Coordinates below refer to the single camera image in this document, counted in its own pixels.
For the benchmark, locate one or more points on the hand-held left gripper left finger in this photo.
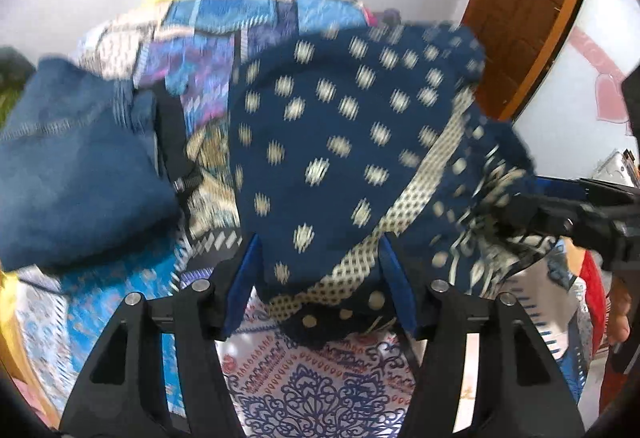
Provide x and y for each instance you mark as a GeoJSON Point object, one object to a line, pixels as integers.
{"type": "Point", "coordinates": [240, 288]}

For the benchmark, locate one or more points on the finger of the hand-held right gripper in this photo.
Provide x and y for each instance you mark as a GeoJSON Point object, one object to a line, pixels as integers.
{"type": "Point", "coordinates": [565, 187]}
{"type": "Point", "coordinates": [535, 215]}

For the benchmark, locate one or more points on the dark green cushion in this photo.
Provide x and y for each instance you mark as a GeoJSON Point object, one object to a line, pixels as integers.
{"type": "Point", "coordinates": [15, 65]}

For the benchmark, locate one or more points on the person's right hand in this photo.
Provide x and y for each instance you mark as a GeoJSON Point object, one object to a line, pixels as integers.
{"type": "Point", "coordinates": [619, 308]}

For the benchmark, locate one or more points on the navy patterned garment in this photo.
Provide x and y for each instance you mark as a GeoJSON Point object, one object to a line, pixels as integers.
{"type": "Point", "coordinates": [340, 142]}

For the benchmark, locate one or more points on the red cloth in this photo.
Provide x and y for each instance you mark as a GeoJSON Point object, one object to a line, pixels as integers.
{"type": "Point", "coordinates": [594, 298]}

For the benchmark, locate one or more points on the wooden door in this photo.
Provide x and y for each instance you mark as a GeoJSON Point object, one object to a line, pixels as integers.
{"type": "Point", "coordinates": [525, 17]}

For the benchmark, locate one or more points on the pink wall decoration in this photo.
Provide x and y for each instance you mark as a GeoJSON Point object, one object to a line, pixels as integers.
{"type": "Point", "coordinates": [607, 87]}

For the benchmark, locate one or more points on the folded blue jeans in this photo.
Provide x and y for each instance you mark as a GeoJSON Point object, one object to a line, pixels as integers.
{"type": "Point", "coordinates": [75, 178]}

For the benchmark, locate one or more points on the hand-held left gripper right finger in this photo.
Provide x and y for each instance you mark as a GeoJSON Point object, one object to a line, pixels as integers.
{"type": "Point", "coordinates": [400, 288]}

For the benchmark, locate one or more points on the blue patchwork bed sheet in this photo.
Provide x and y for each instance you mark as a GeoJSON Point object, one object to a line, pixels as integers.
{"type": "Point", "coordinates": [200, 62]}

